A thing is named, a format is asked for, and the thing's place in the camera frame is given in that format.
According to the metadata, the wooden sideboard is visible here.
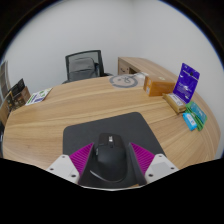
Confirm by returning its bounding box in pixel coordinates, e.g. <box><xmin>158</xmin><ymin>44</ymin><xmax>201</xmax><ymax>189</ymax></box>
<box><xmin>117</xmin><ymin>56</ymin><xmax>178</xmax><ymax>83</ymax></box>

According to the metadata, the tan packet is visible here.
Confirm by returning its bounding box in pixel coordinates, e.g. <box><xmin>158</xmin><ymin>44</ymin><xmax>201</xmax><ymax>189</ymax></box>
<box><xmin>162</xmin><ymin>92</ymin><xmax>188</xmax><ymax>115</ymax></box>

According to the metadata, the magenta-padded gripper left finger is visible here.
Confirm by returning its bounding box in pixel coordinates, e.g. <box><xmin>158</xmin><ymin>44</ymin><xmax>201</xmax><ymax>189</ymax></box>
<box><xmin>45</xmin><ymin>142</ymin><xmax>95</xmax><ymax>186</ymax></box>

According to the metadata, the wooden shelf unit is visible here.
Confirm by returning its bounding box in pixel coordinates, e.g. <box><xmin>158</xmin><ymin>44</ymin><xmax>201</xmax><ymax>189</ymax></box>
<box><xmin>0</xmin><ymin>59</ymin><xmax>11</xmax><ymax>98</ymax></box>

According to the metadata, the dark grey mouse pad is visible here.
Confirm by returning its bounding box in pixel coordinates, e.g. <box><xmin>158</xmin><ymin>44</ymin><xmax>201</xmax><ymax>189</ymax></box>
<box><xmin>62</xmin><ymin>111</ymin><xmax>167</xmax><ymax>189</ymax></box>

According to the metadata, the printed paper sheet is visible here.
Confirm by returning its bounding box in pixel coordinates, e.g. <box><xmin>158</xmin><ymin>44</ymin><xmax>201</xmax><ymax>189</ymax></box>
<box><xmin>25</xmin><ymin>87</ymin><xmax>54</xmax><ymax>107</ymax></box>

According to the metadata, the round grey disc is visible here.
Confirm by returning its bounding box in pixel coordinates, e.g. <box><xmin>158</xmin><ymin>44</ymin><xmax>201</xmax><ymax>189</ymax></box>
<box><xmin>109</xmin><ymin>73</ymin><xmax>139</xmax><ymax>89</ymax></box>

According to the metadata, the large brown cardboard box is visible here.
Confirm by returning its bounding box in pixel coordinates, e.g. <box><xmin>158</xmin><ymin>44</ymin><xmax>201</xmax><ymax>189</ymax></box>
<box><xmin>5</xmin><ymin>86</ymin><xmax>32</xmax><ymax>113</ymax></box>

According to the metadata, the dark open box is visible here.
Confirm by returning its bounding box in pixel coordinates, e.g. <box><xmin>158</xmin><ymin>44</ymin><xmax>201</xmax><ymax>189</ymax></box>
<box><xmin>9</xmin><ymin>78</ymin><xmax>26</xmax><ymax>98</ymax></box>

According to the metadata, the purple card package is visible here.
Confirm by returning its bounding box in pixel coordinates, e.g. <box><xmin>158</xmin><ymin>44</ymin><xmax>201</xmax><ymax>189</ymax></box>
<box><xmin>172</xmin><ymin>62</ymin><xmax>201</xmax><ymax>105</ymax></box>

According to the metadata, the black computer mouse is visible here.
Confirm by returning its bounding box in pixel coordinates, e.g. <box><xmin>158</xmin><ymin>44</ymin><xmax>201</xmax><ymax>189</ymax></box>
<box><xmin>89</xmin><ymin>132</ymin><xmax>129</xmax><ymax>184</ymax></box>

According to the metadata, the orange cardboard box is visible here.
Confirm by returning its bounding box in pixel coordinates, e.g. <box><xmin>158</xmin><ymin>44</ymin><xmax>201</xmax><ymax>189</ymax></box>
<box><xmin>143</xmin><ymin>75</ymin><xmax>176</xmax><ymax>98</ymax></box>

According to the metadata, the green packet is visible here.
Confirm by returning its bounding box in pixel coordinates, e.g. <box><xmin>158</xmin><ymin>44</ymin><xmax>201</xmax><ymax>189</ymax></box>
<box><xmin>185</xmin><ymin>100</ymin><xmax>208</xmax><ymax>132</ymax></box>

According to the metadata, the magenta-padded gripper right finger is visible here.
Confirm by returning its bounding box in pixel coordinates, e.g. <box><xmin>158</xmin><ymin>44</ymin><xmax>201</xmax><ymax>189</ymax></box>
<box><xmin>128</xmin><ymin>142</ymin><xmax>180</xmax><ymax>186</ymax></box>

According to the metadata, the blue packet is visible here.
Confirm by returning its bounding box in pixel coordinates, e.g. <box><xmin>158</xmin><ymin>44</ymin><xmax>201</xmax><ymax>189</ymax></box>
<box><xmin>181</xmin><ymin>112</ymin><xmax>199</xmax><ymax>132</ymax></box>

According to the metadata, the black mesh office chair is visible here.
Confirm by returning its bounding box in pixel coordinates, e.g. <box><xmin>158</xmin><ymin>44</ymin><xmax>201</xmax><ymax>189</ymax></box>
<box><xmin>61</xmin><ymin>49</ymin><xmax>114</xmax><ymax>84</ymax></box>

